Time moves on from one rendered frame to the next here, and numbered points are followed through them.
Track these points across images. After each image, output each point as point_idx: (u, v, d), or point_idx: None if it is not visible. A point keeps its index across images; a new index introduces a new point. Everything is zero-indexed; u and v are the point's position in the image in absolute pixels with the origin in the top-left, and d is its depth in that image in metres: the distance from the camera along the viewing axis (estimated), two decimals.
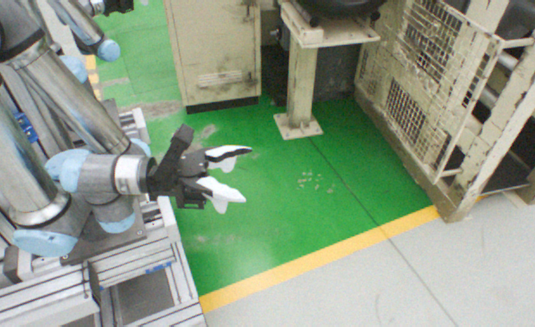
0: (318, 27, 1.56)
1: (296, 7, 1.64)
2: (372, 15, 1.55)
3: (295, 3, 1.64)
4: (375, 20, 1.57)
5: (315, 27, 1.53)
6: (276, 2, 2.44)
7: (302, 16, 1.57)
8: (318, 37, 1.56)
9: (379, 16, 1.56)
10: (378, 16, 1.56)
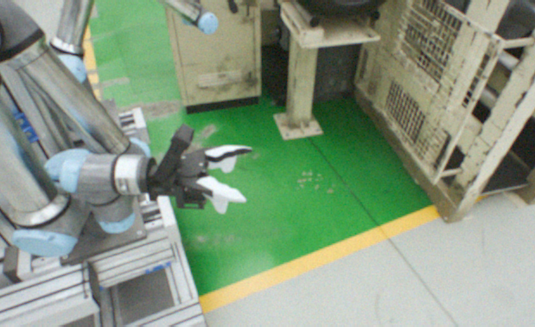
0: (318, 27, 1.56)
1: None
2: (373, 20, 1.57)
3: None
4: (379, 16, 1.56)
5: (309, 24, 1.51)
6: (276, 2, 2.44)
7: None
8: (318, 37, 1.56)
9: (376, 11, 1.54)
10: (375, 15, 1.55)
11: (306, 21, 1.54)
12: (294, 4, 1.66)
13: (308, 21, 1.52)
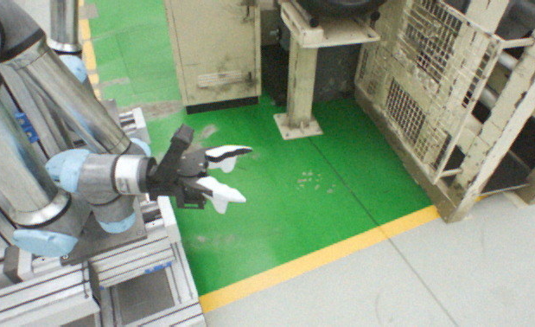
0: (318, 27, 1.56)
1: None
2: (379, 16, 1.56)
3: None
4: (375, 13, 1.55)
5: (315, 17, 1.50)
6: (276, 2, 2.44)
7: None
8: (318, 37, 1.56)
9: (371, 17, 1.56)
10: (374, 17, 1.56)
11: (311, 13, 1.53)
12: None
13: (315, 16, 1.51)
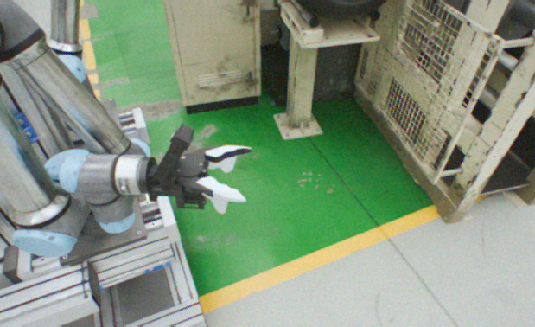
0: (318, 27, 1.56)
1: None
2: (373, 14, 1.54)
3: (296, 9, 1.67)
4: (374, 20, 1.57)
5: (319, 20, 1.51)
6: (276, 2, 2.44)
7: None
8: (318, 37, 1.56)
9: (378, 17, 1.57)
10: (377, 16, 1.56)
11: (315, 16, 1.54)
12: None
13: (318, 20, 1.53)
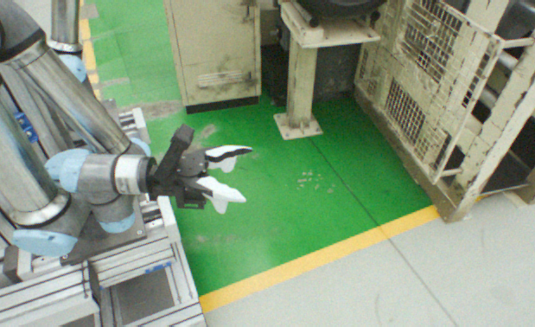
0: (318, 27, 1.56)
1: None
2: (372, 17, 1.56)
3: None
4: (377, 19, 1.57)
5: (309, 21, 1.50)
6: (276, 2, 2.44)
7: None
8: (318, 37, 1.56)
9: (379, 13, 1.55)
10: (377, 15, 1.55)
11: (306, 17, 1.53)
12: (295, 2, 1.65)
13: (308, 17, 1.51)
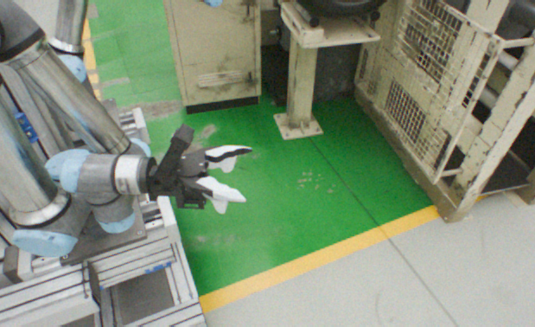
0: (318, 27, 1.56)
1: (296, 5, 1.64)
2: (372, 16, 1.55)
3: (296, 2, 1.64)
4: (376, 20, 1.57)
5: (315, 27, 1.53)
6: (276, 2, 2.44)
7: (302, 14, 1.56)
8: (318, 37, 1.56)
9: (379, 15, 1.56)
10: (377, 15, 1.55)
11: None
12: None
13: (312, 26, 1.54)
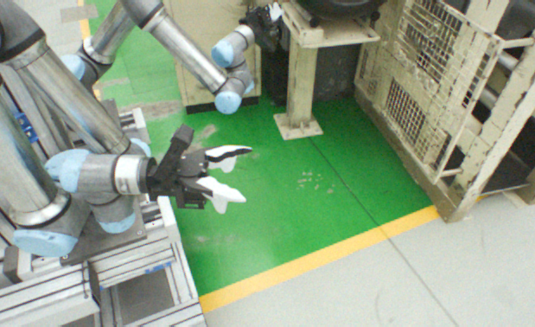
0: (318, 27, 1.56)
1: (296, 5, 1.63)
2: (372, 16, 1.55)
3: (296, 1, 1.64)
4: (375, 20, 1.57)
5: (314, 27, 1.53)
6: (276, 2, 2.44)
7: (302, 14, 1.56)
8: (318, 37, 1.56)
9: (379, 16, 1.56)
10: (377, 16, 1.55)
11: None
12: None
13: (311, 26, 1.54)
